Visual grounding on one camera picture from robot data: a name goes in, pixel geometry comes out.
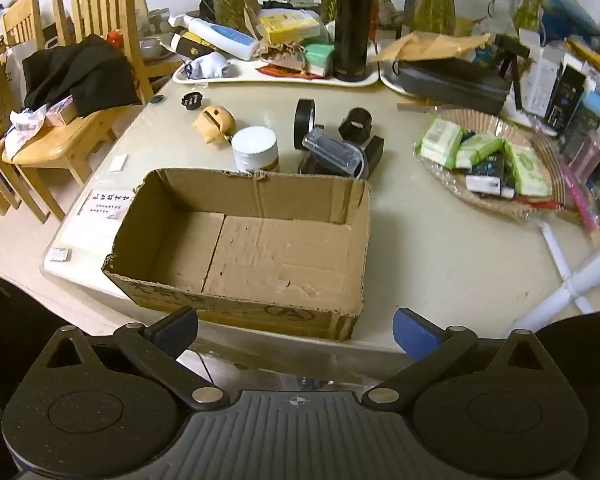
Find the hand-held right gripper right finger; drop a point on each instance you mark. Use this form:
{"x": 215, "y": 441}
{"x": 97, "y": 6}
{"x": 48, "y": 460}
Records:
{"x": 416, "y": 335}

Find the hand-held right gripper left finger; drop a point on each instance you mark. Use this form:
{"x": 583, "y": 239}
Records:
{"x": 177, "y": 331}

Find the cardboard box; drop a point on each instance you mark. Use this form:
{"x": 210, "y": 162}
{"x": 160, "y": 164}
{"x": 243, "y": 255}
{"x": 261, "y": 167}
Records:
{"x": 280, "y": 250}

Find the black block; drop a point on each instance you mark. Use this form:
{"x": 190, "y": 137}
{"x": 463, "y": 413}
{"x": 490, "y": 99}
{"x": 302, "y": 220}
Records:
{"x": 376, "y": 152}

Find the white lidded jar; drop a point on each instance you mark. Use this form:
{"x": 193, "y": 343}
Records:
{"x": 254, "y": 147}

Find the black round holder grey rim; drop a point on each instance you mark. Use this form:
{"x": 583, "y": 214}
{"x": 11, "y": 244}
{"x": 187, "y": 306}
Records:
{"x": 311, "y": 166}

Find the clear plastic case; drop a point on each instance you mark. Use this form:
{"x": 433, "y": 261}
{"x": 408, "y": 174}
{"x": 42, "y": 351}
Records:
{"x": 332, "y": 152}

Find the tan piggy bank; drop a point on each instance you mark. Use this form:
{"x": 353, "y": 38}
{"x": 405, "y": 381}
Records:
{"x": 215, "y": 122}

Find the black cylinder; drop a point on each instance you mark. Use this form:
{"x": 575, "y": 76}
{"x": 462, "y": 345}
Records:
{"x": 356, "y": 124}

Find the black round plug adapter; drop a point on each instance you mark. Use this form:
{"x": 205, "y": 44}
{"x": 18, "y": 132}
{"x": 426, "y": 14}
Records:
{"x": 192, "y": 101}

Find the black tape roll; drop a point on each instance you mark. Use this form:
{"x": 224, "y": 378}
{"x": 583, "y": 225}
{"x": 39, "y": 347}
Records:
{"x": 304, "y": 122}

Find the small framed card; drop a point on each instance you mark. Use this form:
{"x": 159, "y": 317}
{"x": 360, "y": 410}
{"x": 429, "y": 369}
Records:
{"x": 61, "y": 255}

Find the white paper label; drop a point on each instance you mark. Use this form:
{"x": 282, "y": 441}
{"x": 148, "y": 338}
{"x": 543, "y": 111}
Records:
{"x": 104, "y": 205}

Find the black packet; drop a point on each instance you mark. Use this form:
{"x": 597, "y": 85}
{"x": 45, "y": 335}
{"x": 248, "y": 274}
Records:
{"x": 487, "y": 175}

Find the clear ribbed plastic dish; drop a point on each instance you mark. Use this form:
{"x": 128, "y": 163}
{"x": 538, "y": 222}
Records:
{"x": 540, "y": 207}

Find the small white card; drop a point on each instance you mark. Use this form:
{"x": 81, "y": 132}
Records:
{"x": 119, "y": 163}

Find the green tissue packet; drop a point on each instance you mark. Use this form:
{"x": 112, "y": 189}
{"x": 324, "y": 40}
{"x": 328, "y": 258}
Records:
{"x": 477, "y": 150}
{"x": 527, "y": 170}
{"x": 439, "y": 141}

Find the wooden chair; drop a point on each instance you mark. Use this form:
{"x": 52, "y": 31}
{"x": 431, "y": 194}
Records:
{"x": 65, "y": 152}
{"x": 22, "y": 22}

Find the pink striped stick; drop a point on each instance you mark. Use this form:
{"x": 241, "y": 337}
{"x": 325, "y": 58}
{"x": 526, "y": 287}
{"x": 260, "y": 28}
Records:
{"x": 579, "y": 195}

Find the striped chopsticks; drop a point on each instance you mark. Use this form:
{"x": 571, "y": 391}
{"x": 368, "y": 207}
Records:
{"x": 420, "y": 106}

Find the black round table cap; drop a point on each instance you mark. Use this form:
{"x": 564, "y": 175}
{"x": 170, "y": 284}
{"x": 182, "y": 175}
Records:
{"x": 157, "y": 99}

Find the pink bottle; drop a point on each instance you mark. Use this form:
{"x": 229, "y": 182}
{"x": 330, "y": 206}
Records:
{"x": 589, "y": 157}

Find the pink box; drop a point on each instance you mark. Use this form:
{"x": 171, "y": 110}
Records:
{"x": 60, "y": 110}

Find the dark grey case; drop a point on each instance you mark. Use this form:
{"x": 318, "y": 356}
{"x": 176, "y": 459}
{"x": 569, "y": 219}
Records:
{"x": 455, "y": 85}

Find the white plate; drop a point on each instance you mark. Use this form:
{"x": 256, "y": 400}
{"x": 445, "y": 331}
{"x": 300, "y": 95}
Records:
{"x": 390, "y": 82}

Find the crumpled white paper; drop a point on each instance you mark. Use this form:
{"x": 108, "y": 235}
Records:
{"x": 25, "y": 125}

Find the white tray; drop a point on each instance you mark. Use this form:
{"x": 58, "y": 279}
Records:
{"x": 250, "y": 79}

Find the wooden stool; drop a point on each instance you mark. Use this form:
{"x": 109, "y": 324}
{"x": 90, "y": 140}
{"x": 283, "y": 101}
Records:
{"x": 162, "y": 67}

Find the white sock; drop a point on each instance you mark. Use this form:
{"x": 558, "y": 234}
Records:
{"x": 207, "y": 67}

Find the black cloth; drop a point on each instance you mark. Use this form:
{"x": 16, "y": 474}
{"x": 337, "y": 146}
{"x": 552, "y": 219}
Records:
{"x": 80, "y": 75}

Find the black tall box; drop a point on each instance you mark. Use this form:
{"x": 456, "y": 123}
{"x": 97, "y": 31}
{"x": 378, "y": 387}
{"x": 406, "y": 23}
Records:
{"x": 565, "y": 97}

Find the red packet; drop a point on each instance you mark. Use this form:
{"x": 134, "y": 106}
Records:
{"x": 290, "y": 72}

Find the blue tall box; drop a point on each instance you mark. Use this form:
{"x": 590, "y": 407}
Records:
{"x": 590, "y": 110}

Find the black and gold box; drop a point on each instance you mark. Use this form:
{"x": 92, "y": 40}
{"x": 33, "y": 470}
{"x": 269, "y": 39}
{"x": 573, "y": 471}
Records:
{"x": 192, "y": 45}

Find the white tall box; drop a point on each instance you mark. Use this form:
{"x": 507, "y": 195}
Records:
{"x": 542, "y": 75}

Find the brown paper envelope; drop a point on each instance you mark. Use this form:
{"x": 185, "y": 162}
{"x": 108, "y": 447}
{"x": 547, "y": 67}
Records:
{"x": 430, "y": 45}

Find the green box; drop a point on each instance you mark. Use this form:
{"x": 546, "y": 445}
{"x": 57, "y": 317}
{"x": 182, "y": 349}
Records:
{"x": 317, "y": 60}

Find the black phone stand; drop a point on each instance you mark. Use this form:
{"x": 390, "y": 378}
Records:
{"x": 511, "y": 57}

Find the white spray bottle blue label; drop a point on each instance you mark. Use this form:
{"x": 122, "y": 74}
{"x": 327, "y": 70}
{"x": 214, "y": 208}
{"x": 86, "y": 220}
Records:
{"x": 220, "y": 35}

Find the black thermos bottle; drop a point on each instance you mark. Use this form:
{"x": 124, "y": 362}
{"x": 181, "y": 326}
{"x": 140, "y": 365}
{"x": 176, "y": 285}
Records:
{"x": 353, "y": 30}

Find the brown paper bag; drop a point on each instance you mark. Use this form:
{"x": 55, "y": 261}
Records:
{"x": 254, "y": 20}

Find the yellow box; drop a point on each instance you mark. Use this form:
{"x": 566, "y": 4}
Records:
{"x": 290, "y": 27}

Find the white pipe frame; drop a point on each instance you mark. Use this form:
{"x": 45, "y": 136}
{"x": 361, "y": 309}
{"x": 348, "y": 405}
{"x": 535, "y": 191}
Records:
{"x": 580, "y": 285}

